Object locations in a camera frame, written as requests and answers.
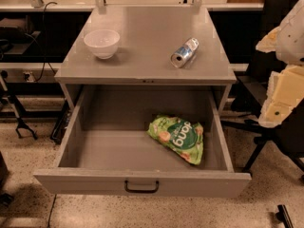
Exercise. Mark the black stand leg left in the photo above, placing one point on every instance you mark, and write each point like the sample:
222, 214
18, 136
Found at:
16, 106

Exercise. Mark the black object bottom right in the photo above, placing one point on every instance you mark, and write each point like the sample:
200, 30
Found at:
283, 216

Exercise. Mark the grey cabinet counter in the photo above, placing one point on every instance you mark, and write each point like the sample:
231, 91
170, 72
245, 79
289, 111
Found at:
149, 36

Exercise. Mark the silver blue drink can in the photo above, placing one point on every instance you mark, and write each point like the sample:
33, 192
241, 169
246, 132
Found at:
184, 53

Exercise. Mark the green rice chip bag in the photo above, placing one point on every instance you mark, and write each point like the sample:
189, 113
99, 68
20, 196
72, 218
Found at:
181, 136

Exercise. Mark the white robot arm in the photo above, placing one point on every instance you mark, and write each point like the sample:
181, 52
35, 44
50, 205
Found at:
290, 39

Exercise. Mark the white bowl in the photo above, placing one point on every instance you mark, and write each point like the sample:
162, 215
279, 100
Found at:
103, 43

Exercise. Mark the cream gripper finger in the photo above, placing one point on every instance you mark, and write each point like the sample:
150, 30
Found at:
284, 93
268, 42

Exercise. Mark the grey open drawer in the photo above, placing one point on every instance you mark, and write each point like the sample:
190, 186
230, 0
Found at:
106, 144

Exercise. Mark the black drawer handle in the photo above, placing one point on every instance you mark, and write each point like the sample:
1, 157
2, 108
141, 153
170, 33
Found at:
141, 188

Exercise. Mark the black office chair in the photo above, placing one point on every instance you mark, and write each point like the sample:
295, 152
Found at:
252, 89

